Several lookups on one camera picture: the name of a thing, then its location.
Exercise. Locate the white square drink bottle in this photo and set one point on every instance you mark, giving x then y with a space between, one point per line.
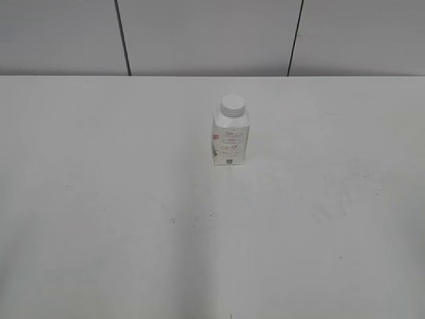
229 139

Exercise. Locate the white round bottle cap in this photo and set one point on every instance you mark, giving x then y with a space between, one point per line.
233 106

